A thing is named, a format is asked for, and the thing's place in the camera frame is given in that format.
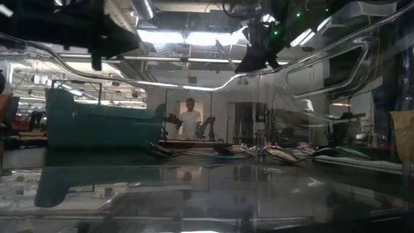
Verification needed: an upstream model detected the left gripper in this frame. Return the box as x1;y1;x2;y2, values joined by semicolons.
54;0;142;71

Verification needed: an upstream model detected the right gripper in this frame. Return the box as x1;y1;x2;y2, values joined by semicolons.
235;12;292;74

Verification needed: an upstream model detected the bright ceiling light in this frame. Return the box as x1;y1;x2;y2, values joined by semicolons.
137;28;248;47

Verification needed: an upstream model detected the dark cabinet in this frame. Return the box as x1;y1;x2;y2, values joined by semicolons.
234;102;269;145

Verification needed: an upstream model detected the clear plastic bin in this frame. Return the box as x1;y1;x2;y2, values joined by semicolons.
0;0;414;233

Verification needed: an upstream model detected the teal plastic bin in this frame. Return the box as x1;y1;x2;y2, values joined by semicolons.
45;88;166;150

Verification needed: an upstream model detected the person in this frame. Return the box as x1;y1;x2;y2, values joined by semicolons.
177;97;203;140

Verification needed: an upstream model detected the silver ceiling duct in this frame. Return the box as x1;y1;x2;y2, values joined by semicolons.
131;0;157;21

